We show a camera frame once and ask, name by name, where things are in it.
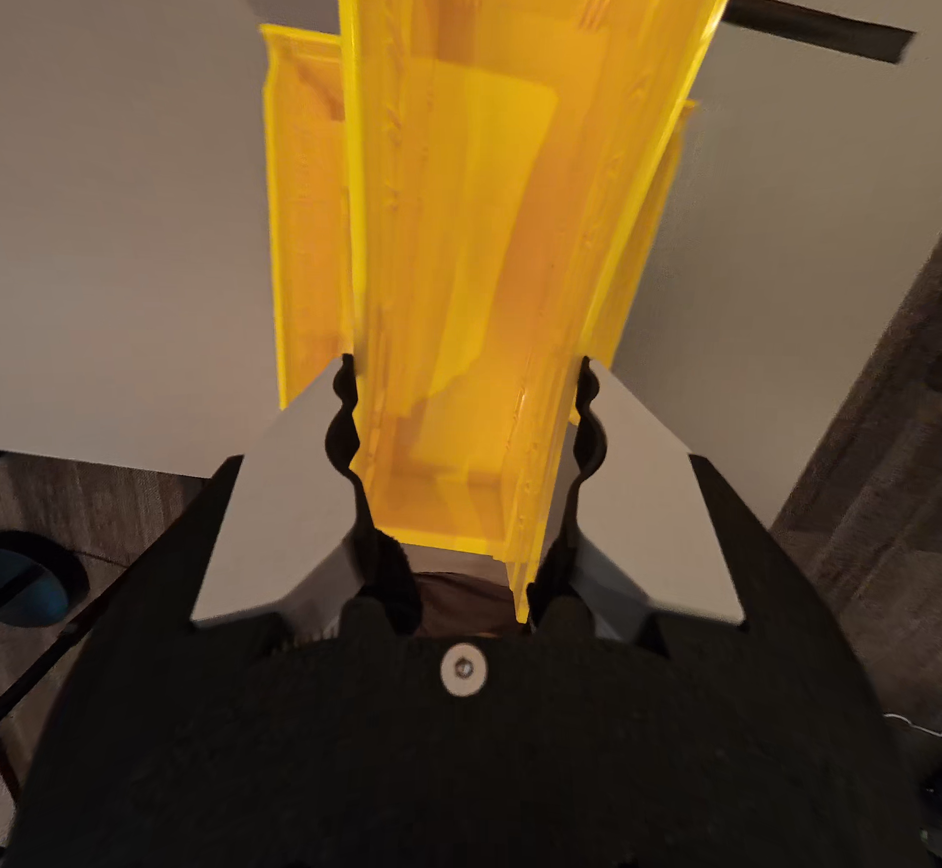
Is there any black strip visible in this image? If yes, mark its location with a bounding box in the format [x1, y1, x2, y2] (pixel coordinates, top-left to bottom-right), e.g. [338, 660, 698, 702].
[723, 0, 918, 65]

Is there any blue round object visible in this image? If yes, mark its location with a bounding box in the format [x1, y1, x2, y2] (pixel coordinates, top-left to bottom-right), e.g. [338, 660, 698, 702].
[0, 530, 91, 628]

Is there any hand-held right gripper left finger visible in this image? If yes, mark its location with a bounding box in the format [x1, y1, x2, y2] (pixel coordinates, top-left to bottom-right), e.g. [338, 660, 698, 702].
[191, 355, 366, 634]

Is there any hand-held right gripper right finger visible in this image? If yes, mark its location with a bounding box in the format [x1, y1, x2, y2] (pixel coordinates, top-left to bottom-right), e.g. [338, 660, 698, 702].
[561, 357, 743, 634]

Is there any yellow transparent plastic bin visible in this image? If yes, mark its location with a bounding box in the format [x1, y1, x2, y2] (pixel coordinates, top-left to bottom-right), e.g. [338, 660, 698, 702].
[260, 22, 699, 414]
[335, 0, 749, 625]

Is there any black cable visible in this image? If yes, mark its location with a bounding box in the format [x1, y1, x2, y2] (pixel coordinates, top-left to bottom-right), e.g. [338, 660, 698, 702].
[0, 574, 132, 720]

